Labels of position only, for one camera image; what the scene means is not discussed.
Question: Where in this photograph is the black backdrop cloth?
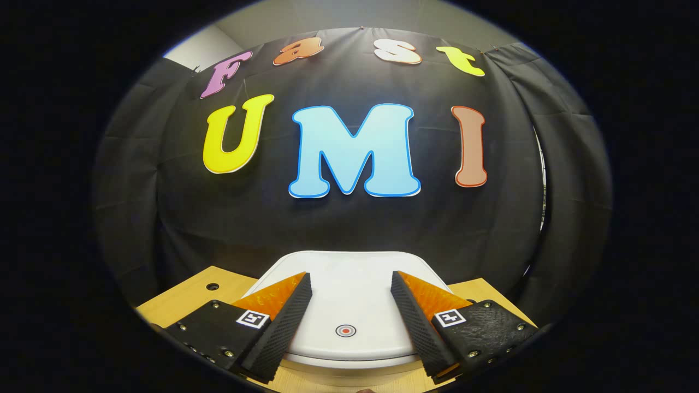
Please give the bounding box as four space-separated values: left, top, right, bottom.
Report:
93 27 612 312

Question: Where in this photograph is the white desktop garbage bin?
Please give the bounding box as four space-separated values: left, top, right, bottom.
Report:
240 251 454 387

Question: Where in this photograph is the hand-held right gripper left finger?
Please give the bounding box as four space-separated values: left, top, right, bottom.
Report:
164 271 313 383

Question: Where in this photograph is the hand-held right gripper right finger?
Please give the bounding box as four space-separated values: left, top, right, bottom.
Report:
390 270 538 383

